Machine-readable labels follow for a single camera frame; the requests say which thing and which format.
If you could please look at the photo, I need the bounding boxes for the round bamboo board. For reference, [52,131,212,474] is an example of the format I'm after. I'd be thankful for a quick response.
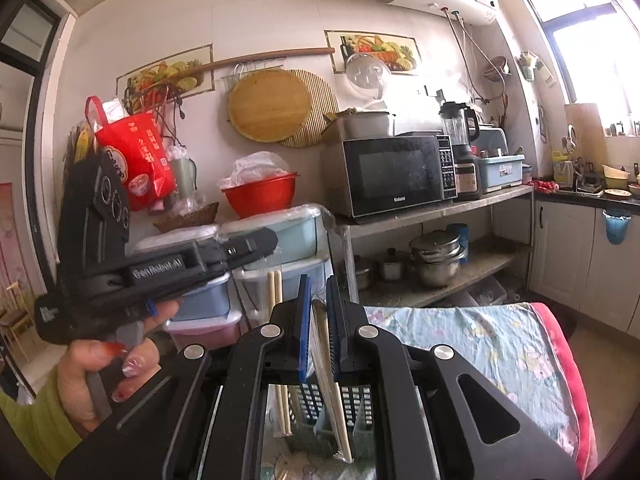
[228,69,313,142]

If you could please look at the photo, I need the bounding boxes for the pale green cup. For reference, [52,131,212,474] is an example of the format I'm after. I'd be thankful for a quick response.
[170,157,198,201]

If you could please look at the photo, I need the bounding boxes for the red plastic basin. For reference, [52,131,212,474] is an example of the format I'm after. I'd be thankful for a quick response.
[221,172,301,220]

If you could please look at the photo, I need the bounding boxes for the fruit wall poster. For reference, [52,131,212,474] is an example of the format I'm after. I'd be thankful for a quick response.
[324,30,418,76]
[116,44,214,106]

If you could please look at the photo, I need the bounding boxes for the person's left hand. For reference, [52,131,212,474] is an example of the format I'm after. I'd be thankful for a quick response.
[55,300,182,438]

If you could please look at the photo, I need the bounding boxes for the dark kitchen countertop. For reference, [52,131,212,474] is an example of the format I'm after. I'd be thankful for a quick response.
[532,180,640,211]

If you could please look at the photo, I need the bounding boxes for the black microwave oven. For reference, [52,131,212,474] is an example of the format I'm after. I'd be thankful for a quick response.
[322,132,458,223]

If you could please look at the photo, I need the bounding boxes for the blue hanging bin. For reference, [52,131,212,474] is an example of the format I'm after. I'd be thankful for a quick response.
[602,208,632,246]

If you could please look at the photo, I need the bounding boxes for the blue container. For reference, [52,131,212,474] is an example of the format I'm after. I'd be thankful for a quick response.
[447,223,471,263]

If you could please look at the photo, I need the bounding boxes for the green plastic utensil basket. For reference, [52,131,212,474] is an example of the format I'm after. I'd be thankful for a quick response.
[287,382,381,461]

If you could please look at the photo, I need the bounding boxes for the steel rack table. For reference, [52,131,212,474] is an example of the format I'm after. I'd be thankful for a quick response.
[335,185,536,311]

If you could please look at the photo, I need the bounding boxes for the white kitchen cabinets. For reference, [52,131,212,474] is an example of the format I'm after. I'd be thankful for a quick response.
[530,195,640,333]

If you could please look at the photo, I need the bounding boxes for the yellow hanging bundle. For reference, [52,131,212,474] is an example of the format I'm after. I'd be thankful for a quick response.
[65,122,101,166]

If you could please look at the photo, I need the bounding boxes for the bamboo chopstick pair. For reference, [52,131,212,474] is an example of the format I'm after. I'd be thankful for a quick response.
[311,299,353,463]

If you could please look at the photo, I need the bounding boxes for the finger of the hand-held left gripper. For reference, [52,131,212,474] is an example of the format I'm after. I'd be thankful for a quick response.
[210,226,280,275]

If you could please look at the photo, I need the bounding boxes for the clear plastic box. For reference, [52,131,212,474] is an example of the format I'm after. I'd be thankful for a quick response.
[450,275,508,308]

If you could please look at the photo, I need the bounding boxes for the round woven mat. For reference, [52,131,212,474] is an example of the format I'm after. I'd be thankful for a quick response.
[280,69,340,148]

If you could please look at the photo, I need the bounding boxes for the kitchen window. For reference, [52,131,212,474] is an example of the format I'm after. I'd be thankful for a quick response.
[505,0,640,137]

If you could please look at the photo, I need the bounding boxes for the clear plastic lid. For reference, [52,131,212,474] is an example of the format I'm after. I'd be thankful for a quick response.
[345,51,393,101]

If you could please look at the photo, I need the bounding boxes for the small steel pot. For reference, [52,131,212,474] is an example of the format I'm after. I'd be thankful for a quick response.
[375,247,408,282]

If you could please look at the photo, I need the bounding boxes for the long wooden pole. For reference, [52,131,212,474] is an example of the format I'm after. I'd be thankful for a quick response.
[170,46,336,83]

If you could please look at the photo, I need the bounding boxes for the cartoon printed blanket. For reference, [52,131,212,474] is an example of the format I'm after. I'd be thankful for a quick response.
[260,302,581,480]

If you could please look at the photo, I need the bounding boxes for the stack of steel pots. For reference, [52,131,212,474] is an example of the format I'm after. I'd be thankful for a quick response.
[409,230,466,288]

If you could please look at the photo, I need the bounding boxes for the green and blue drawer tower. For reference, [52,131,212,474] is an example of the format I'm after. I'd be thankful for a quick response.
[220,203,333,331]

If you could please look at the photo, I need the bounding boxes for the black blender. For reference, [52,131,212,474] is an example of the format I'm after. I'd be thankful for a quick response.
[439,101,482,200]

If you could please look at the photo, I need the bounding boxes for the person's left forearm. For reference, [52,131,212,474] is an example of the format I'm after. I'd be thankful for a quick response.
[0,385,83,480]

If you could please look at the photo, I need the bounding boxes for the red blanket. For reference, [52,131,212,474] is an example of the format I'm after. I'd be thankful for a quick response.
[530,302,598,478]

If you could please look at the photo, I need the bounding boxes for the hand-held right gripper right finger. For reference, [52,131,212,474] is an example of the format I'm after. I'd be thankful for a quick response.
[325,275,581,480]

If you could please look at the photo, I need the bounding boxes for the wicker basket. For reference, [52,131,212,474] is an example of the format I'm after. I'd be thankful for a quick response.
[152,201,220,233]

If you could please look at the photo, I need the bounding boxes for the red printed bag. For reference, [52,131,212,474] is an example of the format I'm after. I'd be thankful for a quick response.
[84,96,178,211]

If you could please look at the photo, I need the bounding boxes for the yellow bowl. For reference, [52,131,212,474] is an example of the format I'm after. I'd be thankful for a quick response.
[601,164,631,188]

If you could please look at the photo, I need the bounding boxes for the metal strainer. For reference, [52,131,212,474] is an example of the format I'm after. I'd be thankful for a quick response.
[482,55,513,83]

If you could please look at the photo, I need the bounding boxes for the green wall holder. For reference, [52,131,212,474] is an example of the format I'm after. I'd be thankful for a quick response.
[517,50,553,86]

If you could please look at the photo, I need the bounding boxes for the pale cutting board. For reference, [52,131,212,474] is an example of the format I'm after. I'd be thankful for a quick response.
[565,103,607,153]

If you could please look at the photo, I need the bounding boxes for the wooden chair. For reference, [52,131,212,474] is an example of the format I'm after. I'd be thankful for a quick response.
[0,280,32,361]

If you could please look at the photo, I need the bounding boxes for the white plastic bag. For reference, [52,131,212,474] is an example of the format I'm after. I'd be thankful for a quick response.
[230,151,292,190]

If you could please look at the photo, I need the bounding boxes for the blue dish box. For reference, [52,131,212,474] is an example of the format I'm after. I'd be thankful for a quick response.
[476,154,526,194]

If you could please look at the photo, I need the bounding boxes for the lidded steel pot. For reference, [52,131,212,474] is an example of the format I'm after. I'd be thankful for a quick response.
[342,255,376,291]

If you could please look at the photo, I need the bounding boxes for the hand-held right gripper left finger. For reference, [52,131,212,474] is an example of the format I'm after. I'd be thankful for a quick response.
[55,274,313,480]

